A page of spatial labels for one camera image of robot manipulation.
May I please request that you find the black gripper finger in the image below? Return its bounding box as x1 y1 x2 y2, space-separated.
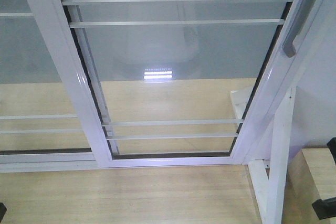
0 202 7 219
312 197 336 220
327 137 336 159

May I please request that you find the grey metal door handle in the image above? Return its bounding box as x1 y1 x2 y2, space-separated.
282 0 316 58

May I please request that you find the white framed transparent sliding door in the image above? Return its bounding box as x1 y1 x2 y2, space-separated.
15 0 328 169

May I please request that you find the white wooden support brace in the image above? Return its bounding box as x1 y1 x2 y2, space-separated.
230 87 296 223

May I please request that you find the fixed transparent side panel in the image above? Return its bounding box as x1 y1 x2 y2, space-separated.
0 0 119 174

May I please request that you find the white fixed door frame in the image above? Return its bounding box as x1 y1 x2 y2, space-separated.
235 0 335 164

